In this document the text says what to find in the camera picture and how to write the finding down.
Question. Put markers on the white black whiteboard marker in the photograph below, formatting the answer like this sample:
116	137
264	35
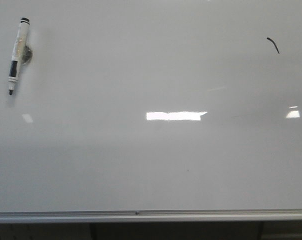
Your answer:
17	54

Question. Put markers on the white whiteboard with aluminium frame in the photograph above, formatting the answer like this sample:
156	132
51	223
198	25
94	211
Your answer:
152	111

